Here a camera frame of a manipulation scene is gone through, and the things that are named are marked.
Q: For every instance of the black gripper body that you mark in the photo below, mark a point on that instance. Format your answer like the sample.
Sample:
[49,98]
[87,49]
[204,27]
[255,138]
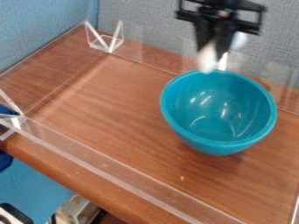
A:
[222,11]

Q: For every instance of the clear acrylic barrier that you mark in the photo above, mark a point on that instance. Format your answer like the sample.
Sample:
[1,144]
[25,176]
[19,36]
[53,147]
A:
[90,130]

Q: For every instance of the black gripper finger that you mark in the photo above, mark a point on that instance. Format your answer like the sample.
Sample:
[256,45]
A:
[203,32]
[224,31]

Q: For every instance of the blue plastic bowl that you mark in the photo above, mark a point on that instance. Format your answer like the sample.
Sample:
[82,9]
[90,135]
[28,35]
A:
[220,112]

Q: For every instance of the clear acrylic corner bracket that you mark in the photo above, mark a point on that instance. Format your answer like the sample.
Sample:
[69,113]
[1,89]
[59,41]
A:
[103,42]

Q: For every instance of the white toy mushroom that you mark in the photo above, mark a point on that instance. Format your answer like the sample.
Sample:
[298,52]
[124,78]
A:
[207,56]

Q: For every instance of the white frame under table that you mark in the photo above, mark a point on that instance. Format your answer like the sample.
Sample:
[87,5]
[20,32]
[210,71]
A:
[76,211]

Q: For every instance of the blue object at left edge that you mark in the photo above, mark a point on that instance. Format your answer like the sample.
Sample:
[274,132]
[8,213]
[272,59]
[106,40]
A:
[5,159]

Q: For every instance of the black white object below table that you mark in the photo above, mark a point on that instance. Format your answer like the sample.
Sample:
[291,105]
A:
[12,216]

